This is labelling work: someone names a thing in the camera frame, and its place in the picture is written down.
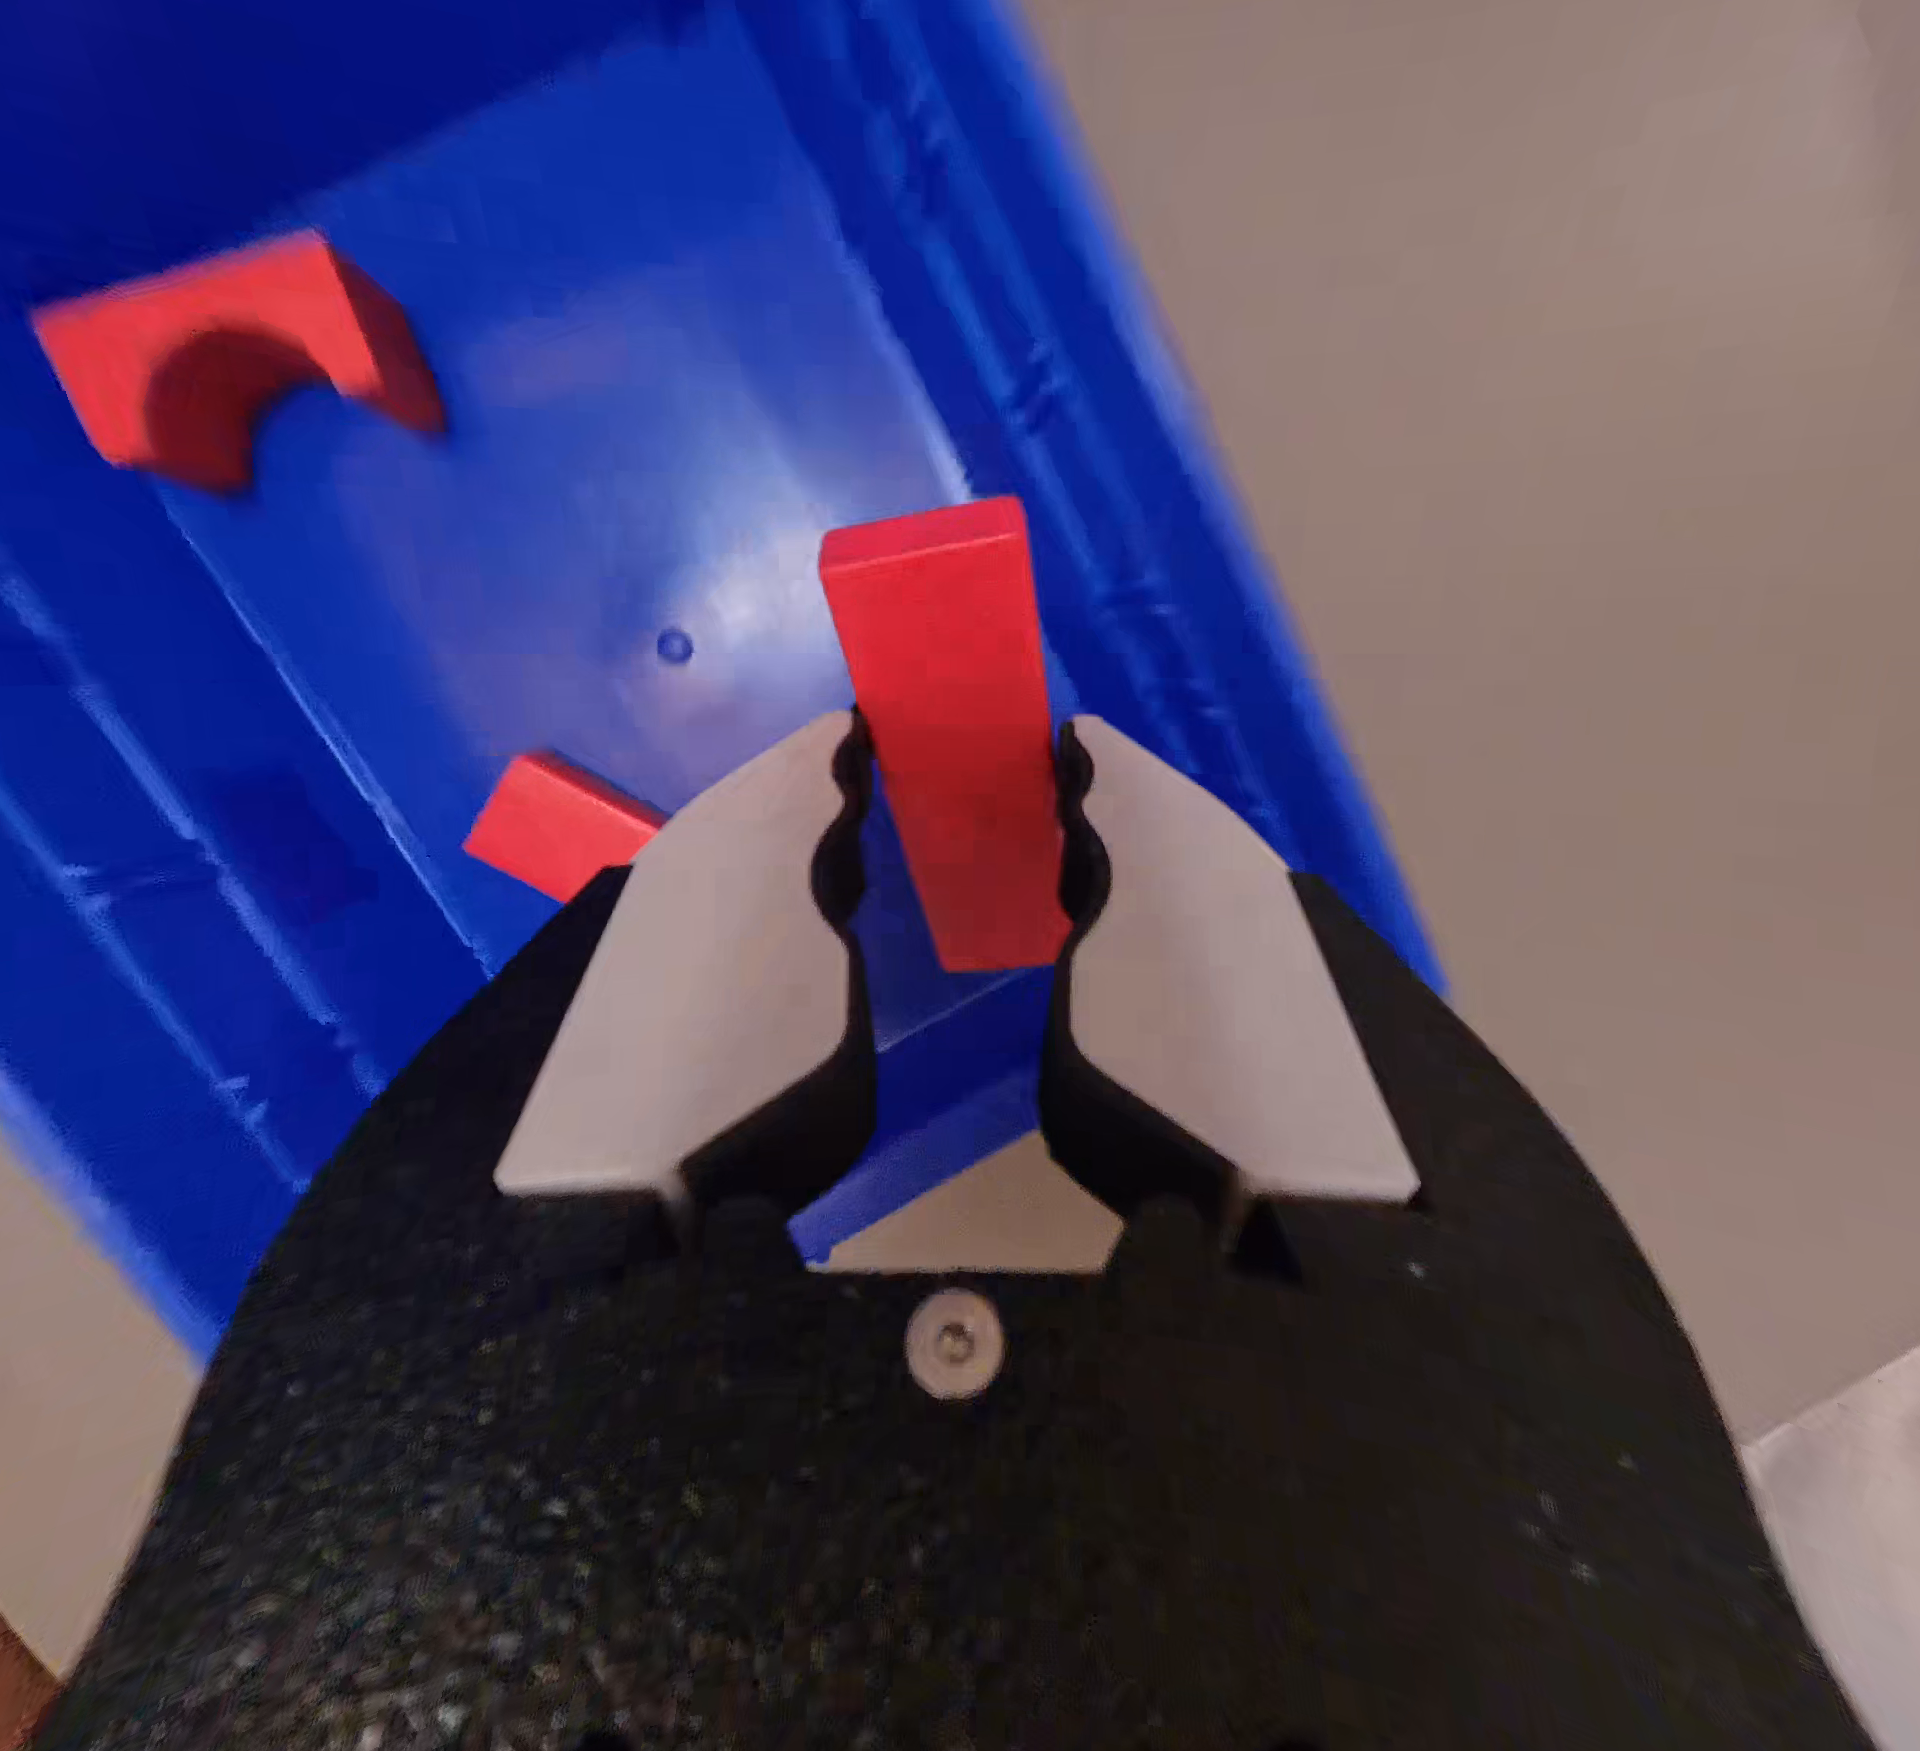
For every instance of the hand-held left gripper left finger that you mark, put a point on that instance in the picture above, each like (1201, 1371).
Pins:
(705, 1014)

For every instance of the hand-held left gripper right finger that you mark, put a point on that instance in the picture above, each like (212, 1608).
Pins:
(1214, 1014)

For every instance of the red plank block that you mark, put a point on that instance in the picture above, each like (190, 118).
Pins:
(945, 701)

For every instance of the blue plastic bin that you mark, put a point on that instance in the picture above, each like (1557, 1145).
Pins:
(629, 280)

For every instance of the red rectangular block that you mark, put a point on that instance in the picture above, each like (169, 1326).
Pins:
(548, 821)

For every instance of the red arch block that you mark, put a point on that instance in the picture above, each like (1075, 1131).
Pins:
(136, 341)

